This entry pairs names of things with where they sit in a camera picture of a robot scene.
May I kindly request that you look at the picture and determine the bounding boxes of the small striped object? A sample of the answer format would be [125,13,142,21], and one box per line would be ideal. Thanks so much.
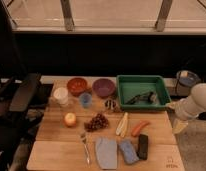
[105,99,117,110]

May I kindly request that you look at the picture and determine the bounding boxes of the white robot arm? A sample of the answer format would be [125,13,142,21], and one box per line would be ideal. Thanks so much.
[173,83,206,134]

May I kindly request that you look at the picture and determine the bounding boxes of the black chair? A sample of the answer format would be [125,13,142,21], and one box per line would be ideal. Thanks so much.
[0,73,41,171]

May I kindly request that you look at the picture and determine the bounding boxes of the black rectangular block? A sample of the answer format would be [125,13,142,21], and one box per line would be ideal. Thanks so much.
[137,134,148,160]

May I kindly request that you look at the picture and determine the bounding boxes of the blue cup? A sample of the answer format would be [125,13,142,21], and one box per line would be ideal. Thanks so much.
[79,93,92,108]

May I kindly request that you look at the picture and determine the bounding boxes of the light blue cloth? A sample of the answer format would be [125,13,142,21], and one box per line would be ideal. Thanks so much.
[95,137,117,170]

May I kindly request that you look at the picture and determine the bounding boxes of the blue bucket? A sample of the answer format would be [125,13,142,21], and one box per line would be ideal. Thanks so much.
[176,70,201,87]

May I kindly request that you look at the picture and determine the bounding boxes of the yellow apple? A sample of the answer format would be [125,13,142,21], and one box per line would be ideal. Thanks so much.
[64,113,77,127]

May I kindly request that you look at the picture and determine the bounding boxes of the purple bowl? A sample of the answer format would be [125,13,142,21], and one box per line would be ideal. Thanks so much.
[92,78,116,98]

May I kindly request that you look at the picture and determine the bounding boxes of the black dish brush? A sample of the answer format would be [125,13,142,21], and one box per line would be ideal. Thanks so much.
[127,91,157,104]

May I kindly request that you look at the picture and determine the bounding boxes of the orange carrot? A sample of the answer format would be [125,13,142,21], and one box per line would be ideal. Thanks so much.
[131,121,150,137]

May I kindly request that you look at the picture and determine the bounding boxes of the red bowl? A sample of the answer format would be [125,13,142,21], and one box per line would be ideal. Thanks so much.
[67,77,87,97]

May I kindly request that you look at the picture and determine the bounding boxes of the blue sponge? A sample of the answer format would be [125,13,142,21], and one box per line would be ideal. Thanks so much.
[119,139,139,165]

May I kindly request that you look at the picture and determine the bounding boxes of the white cup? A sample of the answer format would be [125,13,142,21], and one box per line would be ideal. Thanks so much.
[53,87,68,106]

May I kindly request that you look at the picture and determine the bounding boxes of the green plastic tray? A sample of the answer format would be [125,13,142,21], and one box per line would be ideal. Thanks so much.
[116,75,171,111]

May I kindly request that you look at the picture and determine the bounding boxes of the silver fork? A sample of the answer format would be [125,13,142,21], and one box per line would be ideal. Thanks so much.
[80,132,91,165]

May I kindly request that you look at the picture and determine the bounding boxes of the dark grape bunch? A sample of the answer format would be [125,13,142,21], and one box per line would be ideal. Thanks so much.
[84,113,109,132]

